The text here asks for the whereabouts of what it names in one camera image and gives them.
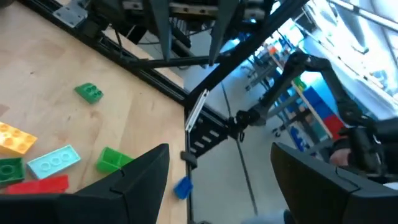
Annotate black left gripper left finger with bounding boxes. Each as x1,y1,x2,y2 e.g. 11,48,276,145
73,142,171,224

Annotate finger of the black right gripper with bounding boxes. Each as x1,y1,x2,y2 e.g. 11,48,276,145
208,0,240,66
150,0,174,62

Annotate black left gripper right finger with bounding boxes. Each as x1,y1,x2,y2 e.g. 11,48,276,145
270,142,361,224

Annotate dark blue flat brick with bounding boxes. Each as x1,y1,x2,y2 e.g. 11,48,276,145
173,175,194,200

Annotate bright green T-shaped block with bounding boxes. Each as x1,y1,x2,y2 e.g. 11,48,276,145
95,146,134,174

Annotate person's hand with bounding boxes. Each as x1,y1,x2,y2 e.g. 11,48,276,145
328,146,353,167

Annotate person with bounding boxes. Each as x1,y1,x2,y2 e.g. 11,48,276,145
329,116,398,187

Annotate storage shelf coloured bins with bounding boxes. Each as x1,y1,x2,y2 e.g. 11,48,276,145
248,30,348,153

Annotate light cyan flat brick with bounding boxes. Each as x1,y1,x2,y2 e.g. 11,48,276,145
26,144,81,180

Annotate red brick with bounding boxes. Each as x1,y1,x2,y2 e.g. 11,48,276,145
6,174,70,195

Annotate small dark green brick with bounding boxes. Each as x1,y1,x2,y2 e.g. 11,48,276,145
0,157,25,187

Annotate yellow flat brick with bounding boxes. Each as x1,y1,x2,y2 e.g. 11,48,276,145
0,121,39,156

